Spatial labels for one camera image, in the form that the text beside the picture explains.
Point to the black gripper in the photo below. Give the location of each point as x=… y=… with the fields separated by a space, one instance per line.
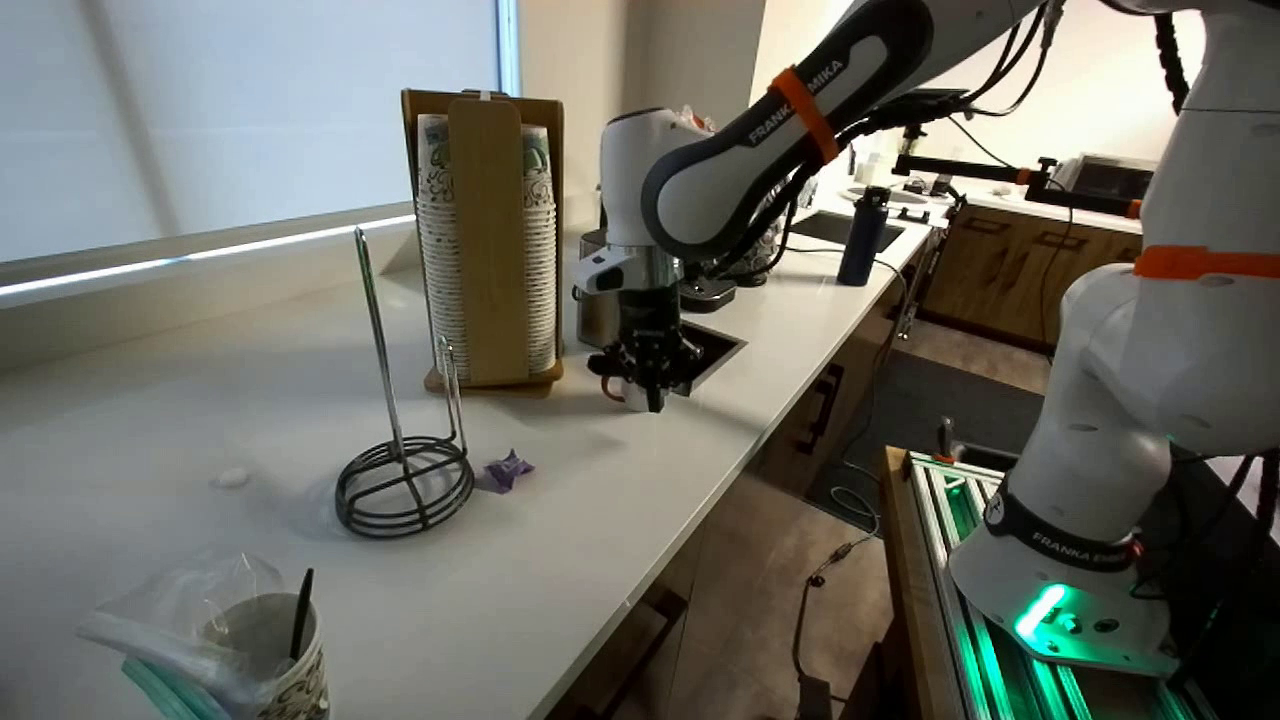
x=651 y=300

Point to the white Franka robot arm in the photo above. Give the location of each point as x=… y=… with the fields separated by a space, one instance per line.
x=1173 y=375

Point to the aluminium rail robot base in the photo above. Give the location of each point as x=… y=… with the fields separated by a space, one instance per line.
x=933 y=584

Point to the patterned paper cup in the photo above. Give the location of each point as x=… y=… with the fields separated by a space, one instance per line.
x=300 y=694

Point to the black and steel bin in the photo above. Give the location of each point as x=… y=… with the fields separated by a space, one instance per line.
x=596 y=317

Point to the steel sink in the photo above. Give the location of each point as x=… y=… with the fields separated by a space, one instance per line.
x=716 y=349

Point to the stack of patterned paper cups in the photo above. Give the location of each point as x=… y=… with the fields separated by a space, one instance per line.
x=536 y=241
x=441 y=241

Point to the small purple wrapper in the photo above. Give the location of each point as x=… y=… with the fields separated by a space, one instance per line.
x=505 y=469

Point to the black flat mat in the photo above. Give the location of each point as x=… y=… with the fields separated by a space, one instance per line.
x=827 y=230

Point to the black tumbler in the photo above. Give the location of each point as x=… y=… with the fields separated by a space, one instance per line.
x=863 y=241

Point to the brown wooden cabinet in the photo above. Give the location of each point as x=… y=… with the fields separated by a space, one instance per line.
x=1014 y=274

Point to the black stirrer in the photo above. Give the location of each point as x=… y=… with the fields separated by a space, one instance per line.
x=300 y=615

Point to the white roller window blind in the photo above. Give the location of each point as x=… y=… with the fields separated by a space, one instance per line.
x=265 y=107

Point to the black box device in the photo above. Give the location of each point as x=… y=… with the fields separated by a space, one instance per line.
x=1107 y=181

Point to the clear plastic bag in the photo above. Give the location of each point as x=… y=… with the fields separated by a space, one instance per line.
x=160 y=624

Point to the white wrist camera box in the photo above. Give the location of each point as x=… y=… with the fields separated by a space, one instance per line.
x=596 y=270

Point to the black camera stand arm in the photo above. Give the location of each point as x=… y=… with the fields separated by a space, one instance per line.
x=962 y=170

